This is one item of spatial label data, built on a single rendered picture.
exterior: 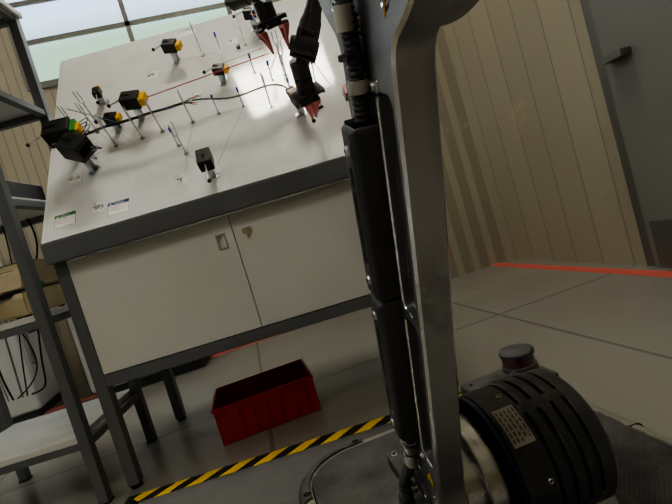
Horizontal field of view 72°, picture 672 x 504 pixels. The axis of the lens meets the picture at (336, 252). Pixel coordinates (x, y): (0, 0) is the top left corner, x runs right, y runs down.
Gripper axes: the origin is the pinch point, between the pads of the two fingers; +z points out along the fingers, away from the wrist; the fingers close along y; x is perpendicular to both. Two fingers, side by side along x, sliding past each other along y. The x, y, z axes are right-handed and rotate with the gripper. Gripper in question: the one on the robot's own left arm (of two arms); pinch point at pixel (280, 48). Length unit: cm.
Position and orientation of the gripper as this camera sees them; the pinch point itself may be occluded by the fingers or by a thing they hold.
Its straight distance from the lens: 165.1
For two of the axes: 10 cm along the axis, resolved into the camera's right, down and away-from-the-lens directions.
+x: 3.9, 4.1, -8.2
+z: 3.3, 7.7, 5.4
